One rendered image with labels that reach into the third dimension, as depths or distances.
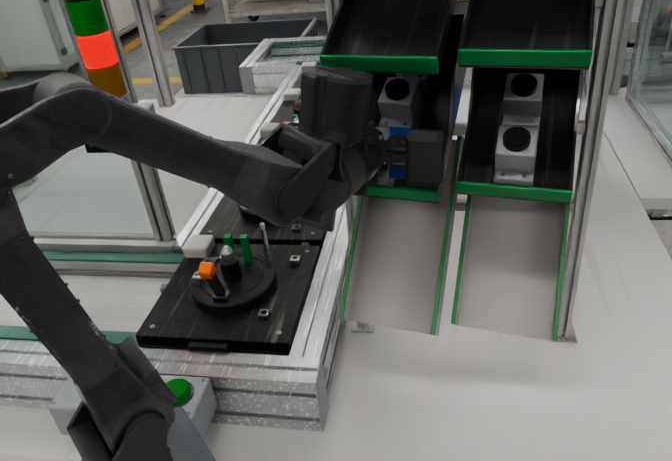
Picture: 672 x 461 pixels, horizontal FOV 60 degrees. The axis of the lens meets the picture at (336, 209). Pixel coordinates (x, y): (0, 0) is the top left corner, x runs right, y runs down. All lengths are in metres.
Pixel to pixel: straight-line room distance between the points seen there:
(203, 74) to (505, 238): 2.25
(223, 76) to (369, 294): 2.15
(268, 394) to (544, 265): 0.42
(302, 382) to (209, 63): 2.23
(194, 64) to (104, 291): 1.90
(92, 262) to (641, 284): 1.00
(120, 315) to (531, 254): 0.68
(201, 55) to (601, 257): 2.14
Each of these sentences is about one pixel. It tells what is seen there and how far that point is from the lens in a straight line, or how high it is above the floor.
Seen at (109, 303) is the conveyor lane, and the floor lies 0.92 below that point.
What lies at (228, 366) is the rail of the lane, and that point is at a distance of 0.86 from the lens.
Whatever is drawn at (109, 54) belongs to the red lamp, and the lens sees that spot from 0.98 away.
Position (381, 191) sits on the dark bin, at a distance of 0.71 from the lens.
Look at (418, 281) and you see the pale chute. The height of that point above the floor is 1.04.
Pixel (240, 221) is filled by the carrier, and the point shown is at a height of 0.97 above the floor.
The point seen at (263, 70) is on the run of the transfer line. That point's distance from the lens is 2.06.
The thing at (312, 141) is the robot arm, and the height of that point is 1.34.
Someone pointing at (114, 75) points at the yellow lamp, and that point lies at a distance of 0.98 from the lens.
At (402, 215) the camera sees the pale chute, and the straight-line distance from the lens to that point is 0.84.
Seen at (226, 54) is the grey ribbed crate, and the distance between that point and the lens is 2.83.
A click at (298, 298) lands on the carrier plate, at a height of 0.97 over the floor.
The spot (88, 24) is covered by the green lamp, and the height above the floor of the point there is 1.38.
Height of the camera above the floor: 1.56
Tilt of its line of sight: 32 degrees down
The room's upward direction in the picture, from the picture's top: 6 degrees counter-clockwise
